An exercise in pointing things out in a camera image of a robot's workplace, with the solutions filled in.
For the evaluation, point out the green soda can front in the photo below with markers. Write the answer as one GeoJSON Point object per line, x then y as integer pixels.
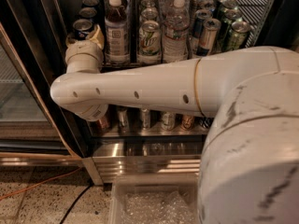
{"type": "Point", "coordinates": [236, 36]}

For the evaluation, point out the blue pepsi can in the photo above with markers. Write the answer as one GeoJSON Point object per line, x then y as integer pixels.
{"type": "Point", "coordinates": [82, 28]}
{"type": "Point", "coordinates": [92, 4]}
{"type": "Point", "coordinates": [89, 13]}

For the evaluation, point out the stainless steel fridge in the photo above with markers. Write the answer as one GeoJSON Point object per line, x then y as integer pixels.
{"type": "Point", "coordinates": [140, 162]}

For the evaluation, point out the silver can bottom middle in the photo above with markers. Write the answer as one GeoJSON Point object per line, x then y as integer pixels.
{"type": "Point", "coordinates": [145, 118]}

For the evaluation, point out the orange can bottom shelf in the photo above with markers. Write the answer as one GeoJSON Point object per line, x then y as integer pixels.
{"type": "Point", "coordinates": [103, 123]}

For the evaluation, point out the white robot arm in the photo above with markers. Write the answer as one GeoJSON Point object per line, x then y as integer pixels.
{"type": "Point", "coordinates": [247, 200]}

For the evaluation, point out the clear plastic bin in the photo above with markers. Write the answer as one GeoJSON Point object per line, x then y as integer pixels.
{"type": "Point", "coordinates": [154, 199]}

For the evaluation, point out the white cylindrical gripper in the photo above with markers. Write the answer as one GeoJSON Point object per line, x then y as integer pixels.
{"type": "Point", "coordinates": [83, 48]}

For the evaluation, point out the glass fridge door left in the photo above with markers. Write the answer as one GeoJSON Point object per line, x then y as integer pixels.
{"type": "Point", "coordinates": [27, 129]}

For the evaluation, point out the blue can bottom shelf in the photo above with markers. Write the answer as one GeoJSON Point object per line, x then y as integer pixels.
{"type": "Point", "coordinates": [206, 122]}

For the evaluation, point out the silver can bottom left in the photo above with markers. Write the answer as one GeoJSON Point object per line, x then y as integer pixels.
{"type": "Point", "coordinates": [122, 113]}

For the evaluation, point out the brown can bottom shelf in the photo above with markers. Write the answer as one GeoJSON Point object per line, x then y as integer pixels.
{"type": "Point", "coordinates": [187, 122]}

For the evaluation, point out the blue pepsi can front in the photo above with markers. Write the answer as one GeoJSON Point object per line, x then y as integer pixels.
{"type": "Point", "coordinates": [82, 28]}

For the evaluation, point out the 7up can front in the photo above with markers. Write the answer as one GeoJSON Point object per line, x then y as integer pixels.
{"type": "Point", "coordinates": [149, 42]}

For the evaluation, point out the silver can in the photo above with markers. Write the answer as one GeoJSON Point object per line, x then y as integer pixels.
{"type": "Point", "coordinates": [122, 113]}
{"type": "Point", "coordinates": [145, 118]}

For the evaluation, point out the red bull can front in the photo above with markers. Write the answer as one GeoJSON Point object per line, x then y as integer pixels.
{"type": "Point", "coordinates": [208, 37]}

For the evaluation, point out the water bottle front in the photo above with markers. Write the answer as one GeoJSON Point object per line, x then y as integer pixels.
{"type": "Point", "coordinates": [175, 32]}

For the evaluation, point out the white can bottom shelf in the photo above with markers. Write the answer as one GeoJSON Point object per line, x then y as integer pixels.
{"type": "Point", "coordinates": [168, 120]}

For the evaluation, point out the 7up can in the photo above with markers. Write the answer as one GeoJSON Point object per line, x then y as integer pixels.
{"type": "Point", "coordinates": [146, 4]}
{"type": "Point", "coordinates": [149, 14]}
{"type": "Point", "coordinates": [149, 42]}

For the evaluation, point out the brown tea bottle front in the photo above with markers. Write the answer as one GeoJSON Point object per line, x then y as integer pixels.
{"type": "Point", "coordinates": [117, 32]}

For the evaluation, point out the red bull can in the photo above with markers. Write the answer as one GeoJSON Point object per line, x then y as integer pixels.
{"type": "Point", "coordinates": [196, 5]}
{"type": "Point", "coordinates": [200, 16]}
{"type": "Point", "coordinates": [208, 37]}

